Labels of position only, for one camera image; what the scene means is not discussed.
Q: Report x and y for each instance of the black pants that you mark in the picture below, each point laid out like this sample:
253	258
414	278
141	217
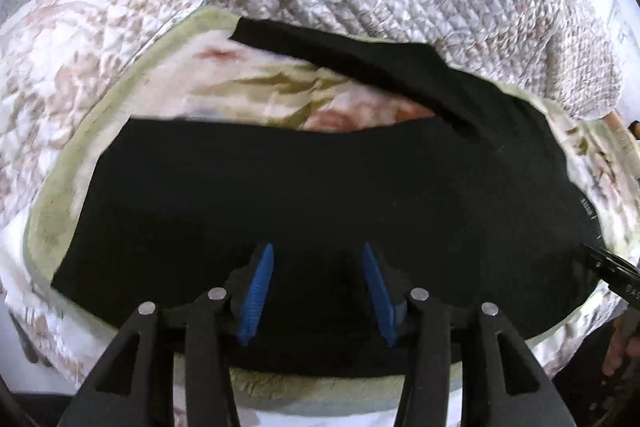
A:
300	187

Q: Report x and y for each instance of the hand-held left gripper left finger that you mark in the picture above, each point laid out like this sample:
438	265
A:
257	292

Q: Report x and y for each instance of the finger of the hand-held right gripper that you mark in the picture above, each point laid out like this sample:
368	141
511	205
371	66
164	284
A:
602	257

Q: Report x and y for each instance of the wooden furniture piece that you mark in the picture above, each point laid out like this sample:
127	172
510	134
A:
622	127

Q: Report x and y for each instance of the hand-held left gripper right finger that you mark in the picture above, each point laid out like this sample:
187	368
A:
379	297

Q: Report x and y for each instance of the person's right hand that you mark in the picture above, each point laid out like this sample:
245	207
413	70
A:
614	352

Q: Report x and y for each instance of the beige quilted pillow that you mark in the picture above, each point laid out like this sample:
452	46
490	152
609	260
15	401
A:
75	57

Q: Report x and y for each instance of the floral plush blanket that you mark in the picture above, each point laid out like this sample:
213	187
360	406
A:
250	72

